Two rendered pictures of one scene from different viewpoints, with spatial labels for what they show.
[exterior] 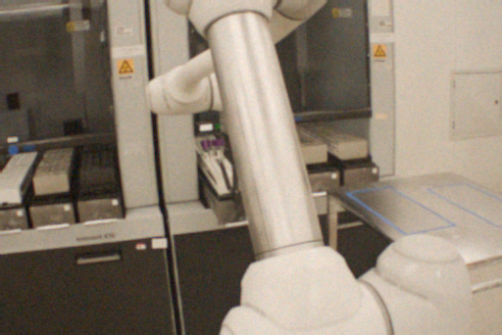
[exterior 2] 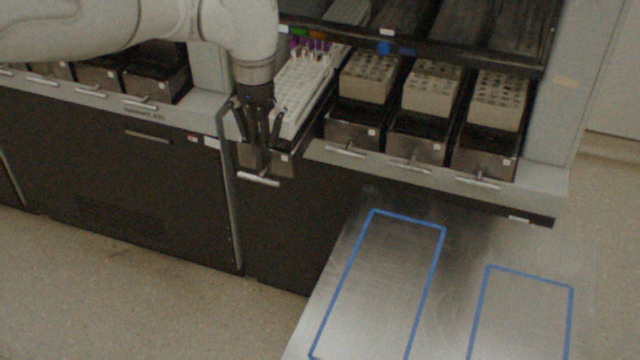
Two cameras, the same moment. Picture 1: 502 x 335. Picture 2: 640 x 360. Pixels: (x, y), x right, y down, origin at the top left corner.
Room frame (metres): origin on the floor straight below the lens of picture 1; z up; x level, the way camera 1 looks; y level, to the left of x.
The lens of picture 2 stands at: (0.71, -0.65, 1.65)
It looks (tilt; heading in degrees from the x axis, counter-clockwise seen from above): 42 degrees down; 34
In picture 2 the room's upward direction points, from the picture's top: straight up
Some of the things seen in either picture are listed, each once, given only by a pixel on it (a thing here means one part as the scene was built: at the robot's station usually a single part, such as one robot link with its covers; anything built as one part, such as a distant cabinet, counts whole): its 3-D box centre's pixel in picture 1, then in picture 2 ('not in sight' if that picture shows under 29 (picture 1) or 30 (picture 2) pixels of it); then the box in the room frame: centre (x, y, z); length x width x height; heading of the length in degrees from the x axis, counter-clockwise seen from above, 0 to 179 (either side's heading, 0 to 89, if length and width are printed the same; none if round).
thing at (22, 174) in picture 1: (12, 185); not in sight; (1.66, 0.78, 0.83); 0.30 x 0.10 x 0.06; 13
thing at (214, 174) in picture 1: (225, 173); (294, 93); (1.67, 0.06, 0.83); 0.30 x 0.10 x 0.06; 13
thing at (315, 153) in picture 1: (310, 154); (427, 100); (1.79, -0.22, 0.85); 0.12 x 0.02 x 0.06; 103
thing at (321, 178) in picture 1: (289, 159); (444, 74); (2.02, -0.17, 0.78); 0.73 x 0.14 x 0.09; 13
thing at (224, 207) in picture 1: (218, 178); (315, 82); (1.80, 0.09, 0.78); 0.73 x 0.14 x 0.09; 13
